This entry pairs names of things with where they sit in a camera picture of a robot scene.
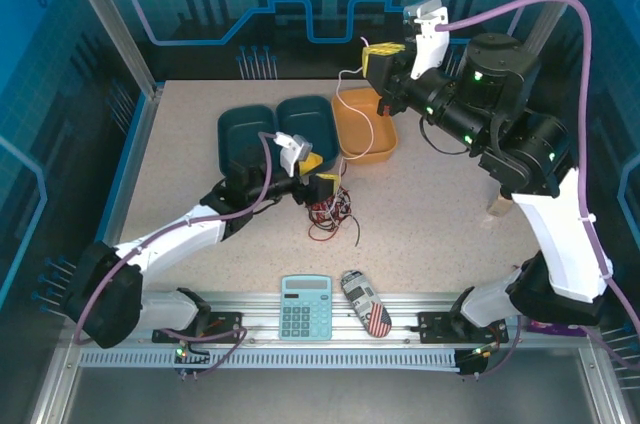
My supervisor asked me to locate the thin red cable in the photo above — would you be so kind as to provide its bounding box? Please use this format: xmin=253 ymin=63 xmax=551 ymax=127
xmin=305 ymin=183 xmax=354 ymax=244
xmin=307 ymin=193 xmax=351 ymax=244

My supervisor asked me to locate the dark teal plastic tray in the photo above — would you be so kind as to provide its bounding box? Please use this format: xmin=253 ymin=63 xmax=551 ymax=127
xmin=216 ymin=103 xmax=279 ymax=181
xmin=274 ymin=95 xmax=340 ymax=173

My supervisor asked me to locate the orange plastic tray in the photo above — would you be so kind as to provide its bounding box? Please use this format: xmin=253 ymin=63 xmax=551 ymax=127
xmin=330 ymin=87 xmax=399 ymax=166

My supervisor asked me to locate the newsprint case with flag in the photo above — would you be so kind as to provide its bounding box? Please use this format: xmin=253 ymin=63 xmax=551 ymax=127
xmin=340 ymin=269 xmax=392 ymax=339

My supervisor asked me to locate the light blue calculator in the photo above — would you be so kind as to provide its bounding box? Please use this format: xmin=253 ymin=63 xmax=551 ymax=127
xmin=278 ymin=274 xmax=333 ymax=342

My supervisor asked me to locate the wooden bottle with black cap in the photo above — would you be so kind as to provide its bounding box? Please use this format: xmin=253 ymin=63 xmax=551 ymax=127
xmin=487 ymin=183 xmax=515 ymax=219

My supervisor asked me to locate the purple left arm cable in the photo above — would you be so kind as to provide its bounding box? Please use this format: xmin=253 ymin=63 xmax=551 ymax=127
xmin=72 ymin=131 xmax=275 ymax=378

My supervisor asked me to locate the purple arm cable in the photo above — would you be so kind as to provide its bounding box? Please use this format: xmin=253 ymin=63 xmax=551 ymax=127
xmin=72 ymin=131 xmax=275 ymax=378
xmin=437 ymin=0 xmax=640 ymax=381

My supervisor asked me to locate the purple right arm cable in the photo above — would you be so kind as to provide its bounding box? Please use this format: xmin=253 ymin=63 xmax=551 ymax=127
xmin=437 ymin=0 xmax=640 ymax=381

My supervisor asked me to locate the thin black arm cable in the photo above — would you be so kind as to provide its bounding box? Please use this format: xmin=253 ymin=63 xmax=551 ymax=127
xmin=418 ymin=116 xmax=474 ymax=156

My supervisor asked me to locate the aluminium table side rail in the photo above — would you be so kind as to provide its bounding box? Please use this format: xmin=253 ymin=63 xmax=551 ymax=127
xmin=97 ymin=86 xmax=164 ymax=255

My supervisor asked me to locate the aluminium mounting rail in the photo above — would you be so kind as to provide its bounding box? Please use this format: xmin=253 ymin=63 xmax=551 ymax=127
xmin=64 ymin=291 xmax=596 ymax=350

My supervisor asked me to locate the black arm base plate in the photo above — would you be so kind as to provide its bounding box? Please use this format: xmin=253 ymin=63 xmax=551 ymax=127
xmin=151 ymin=310 xmax=246 ymax=345
xmin=416 ymin=310 xmax=511 ymax=345

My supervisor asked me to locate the slotted grey cable duct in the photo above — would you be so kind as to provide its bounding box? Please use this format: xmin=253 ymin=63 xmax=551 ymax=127
xmin=78 ymin=347 xmax=462 ymax=371

